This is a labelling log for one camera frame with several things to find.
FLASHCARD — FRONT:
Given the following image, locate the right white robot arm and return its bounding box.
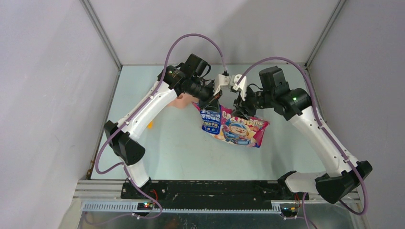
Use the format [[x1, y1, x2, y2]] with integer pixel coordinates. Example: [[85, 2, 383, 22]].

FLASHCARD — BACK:
[[230, 66, 373, 204]]

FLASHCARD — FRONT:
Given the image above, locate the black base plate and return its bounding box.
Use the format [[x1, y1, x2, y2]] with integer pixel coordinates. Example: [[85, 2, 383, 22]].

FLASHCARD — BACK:
[[120, 180, 303, 209]]

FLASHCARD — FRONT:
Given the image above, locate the aluminium corner post right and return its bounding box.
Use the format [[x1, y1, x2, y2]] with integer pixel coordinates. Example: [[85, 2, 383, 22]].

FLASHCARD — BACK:
[[305, 0, 347, 69]]

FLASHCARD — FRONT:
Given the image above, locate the aluminium corner post left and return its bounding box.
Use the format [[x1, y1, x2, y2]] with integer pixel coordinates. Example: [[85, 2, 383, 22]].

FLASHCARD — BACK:
[[80, 0, 123, 71]]

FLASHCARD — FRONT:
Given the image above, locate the grey slotted cable duct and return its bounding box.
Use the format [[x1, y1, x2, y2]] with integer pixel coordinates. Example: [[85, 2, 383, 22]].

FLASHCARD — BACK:
[[82, 201, 281, 214]]

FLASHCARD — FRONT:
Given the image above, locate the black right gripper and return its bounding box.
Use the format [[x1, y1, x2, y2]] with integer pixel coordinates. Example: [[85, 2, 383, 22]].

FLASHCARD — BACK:
[[231, 85, 274, 121]]

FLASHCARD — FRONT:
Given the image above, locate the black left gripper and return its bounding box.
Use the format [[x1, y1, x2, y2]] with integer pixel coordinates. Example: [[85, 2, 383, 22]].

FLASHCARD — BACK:
[[187, 78, 223, 113]]

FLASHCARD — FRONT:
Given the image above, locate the colourful cat food bag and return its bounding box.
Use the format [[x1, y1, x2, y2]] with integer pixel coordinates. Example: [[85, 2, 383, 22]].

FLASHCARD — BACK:
[[192, 102, 270, 148]]

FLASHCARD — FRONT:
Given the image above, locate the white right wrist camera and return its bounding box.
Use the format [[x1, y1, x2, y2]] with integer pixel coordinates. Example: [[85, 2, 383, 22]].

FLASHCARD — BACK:
[[229, 74, 248, 101]]

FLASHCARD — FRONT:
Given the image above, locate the pink double pet feeder base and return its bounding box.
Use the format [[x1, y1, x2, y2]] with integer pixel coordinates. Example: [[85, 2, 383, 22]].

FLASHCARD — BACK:
[[167, 94, 198, 109]]

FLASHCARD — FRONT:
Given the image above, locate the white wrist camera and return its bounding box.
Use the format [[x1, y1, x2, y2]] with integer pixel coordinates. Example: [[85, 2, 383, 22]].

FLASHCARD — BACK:
[[229, 74, 248, 101], [213, 74, 231, 95]]

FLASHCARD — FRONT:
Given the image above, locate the yellow plastic food scoop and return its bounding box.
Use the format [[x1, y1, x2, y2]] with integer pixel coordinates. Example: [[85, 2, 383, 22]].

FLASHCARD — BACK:
[[147, 121, 153, 129]]

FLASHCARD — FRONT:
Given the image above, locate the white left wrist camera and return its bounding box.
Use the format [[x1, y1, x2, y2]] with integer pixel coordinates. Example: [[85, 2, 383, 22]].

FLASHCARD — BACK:
[[213, 74, 231, 95]]

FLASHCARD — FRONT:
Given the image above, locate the aluminium corner post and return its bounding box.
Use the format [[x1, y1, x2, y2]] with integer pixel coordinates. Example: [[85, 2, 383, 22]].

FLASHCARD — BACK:
[[305, 0, 347, 69], [80, 0, 123, 71]]

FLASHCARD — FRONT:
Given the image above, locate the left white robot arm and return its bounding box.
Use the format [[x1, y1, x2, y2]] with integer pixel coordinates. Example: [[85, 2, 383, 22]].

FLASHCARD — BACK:
[[104, 54, 219, 199]]

